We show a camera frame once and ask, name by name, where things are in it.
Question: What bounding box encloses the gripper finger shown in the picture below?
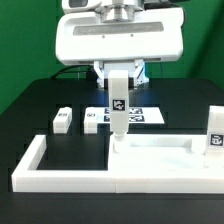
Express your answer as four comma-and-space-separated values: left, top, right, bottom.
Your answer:
94, 61, 109, 88
129, 59, 144, 88

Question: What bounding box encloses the white desk top tray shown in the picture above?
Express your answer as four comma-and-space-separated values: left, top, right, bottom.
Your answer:
108, 134, 224, 194

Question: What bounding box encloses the white U-shaped frame fence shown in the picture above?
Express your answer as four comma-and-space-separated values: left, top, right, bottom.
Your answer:
11, 134, 224, 194

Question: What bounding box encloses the marker base plate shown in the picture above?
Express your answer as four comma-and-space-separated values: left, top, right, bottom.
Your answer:
96, 107, 164, 124

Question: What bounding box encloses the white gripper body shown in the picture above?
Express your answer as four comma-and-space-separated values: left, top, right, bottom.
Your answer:
55, 8, 184, 65

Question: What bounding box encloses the black cable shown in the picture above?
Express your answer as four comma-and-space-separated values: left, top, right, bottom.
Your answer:
50, 64, 94, 80

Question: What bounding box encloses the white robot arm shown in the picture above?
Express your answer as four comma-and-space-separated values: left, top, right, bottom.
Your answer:
55, 0, 185, 87

